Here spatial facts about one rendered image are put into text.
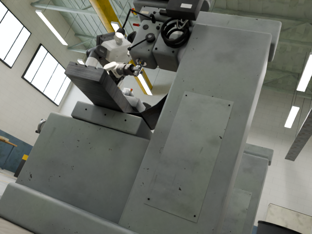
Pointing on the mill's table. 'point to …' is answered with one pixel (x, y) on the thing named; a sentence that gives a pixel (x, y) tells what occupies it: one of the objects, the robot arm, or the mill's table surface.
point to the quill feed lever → (150, 37)
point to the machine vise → (139, 106)
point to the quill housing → (137, 53)
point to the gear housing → (152, 13)
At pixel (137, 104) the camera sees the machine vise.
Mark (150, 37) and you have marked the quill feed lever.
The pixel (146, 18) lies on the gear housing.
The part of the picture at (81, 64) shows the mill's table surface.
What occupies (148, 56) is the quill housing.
